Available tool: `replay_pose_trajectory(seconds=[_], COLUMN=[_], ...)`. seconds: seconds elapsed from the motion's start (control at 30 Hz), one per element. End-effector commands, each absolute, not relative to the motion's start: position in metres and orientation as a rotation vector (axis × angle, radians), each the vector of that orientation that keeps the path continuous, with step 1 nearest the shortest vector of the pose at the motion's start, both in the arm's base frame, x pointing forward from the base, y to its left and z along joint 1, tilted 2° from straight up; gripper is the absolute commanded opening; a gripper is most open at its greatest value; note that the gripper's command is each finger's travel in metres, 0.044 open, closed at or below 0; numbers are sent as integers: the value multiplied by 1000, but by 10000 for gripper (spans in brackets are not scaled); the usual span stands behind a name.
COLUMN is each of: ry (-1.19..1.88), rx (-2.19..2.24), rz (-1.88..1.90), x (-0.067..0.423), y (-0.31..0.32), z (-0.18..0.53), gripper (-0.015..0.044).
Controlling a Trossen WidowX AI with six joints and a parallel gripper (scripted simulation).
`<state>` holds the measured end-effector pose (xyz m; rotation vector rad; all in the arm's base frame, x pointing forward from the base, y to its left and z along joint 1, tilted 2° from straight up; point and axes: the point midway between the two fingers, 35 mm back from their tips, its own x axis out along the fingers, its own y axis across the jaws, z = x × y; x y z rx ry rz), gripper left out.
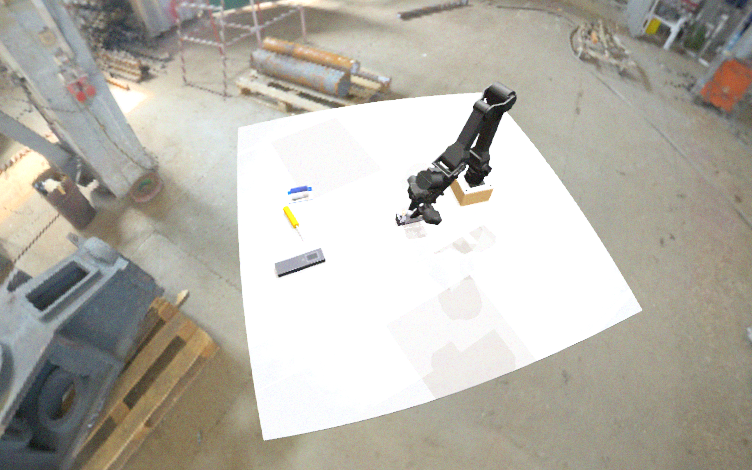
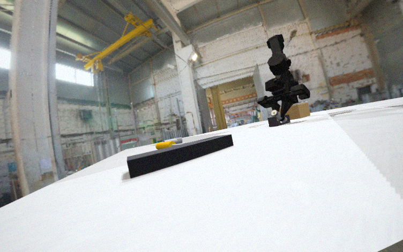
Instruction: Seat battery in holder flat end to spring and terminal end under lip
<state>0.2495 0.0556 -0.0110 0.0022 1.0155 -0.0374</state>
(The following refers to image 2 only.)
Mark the black rectangular bar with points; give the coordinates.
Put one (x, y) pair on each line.
(148, 162)

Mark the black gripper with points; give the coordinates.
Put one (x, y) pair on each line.
(287, 98)

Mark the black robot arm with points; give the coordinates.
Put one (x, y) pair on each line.
(279, 66)

